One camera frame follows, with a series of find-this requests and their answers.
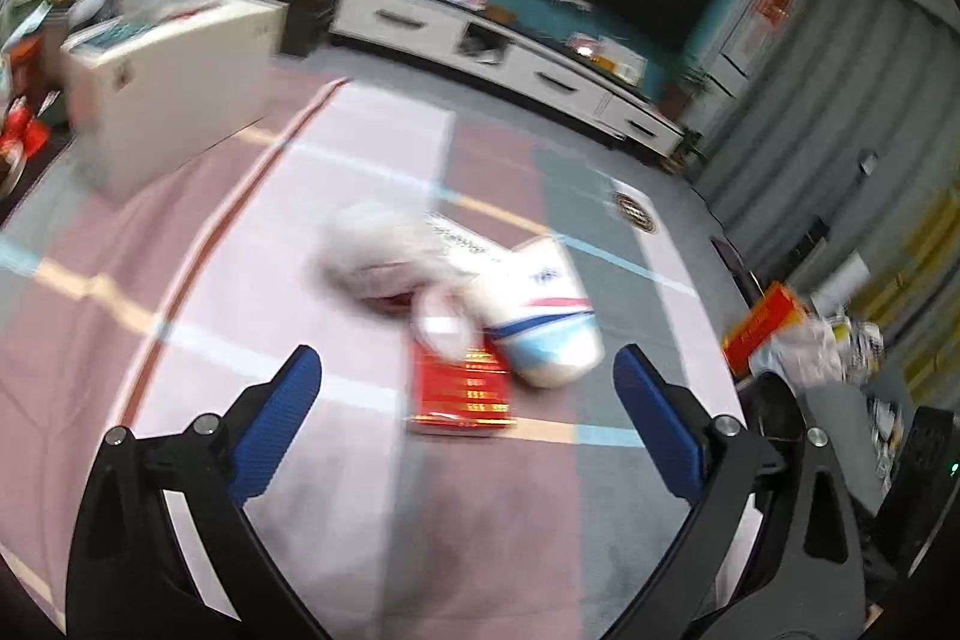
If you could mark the small potted plant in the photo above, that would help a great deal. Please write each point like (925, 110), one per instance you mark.
(691, 100)

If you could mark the white TV cabinet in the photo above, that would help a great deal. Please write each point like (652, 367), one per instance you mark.
(510, 63)

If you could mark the white box cabinet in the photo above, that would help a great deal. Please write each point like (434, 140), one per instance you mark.
(172, 85)

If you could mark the red packet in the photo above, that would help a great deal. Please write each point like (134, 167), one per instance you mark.
(465, 392)

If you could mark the red box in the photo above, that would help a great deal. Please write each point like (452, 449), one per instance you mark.
(765, 325)

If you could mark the white blue packaging bag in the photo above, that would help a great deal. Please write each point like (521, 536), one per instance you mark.
(540, 317)

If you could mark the clear plastic wrapped clutter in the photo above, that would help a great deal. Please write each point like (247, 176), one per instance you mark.
(802, 355)

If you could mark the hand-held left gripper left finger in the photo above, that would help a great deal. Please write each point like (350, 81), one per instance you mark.
(274, 422)

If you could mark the black trash bin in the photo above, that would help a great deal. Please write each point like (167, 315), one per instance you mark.
(776, 411)

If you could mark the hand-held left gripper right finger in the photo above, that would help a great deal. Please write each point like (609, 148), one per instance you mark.
(664, 422)

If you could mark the pink striped tablecloth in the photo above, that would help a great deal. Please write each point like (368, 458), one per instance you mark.
(360, 235)

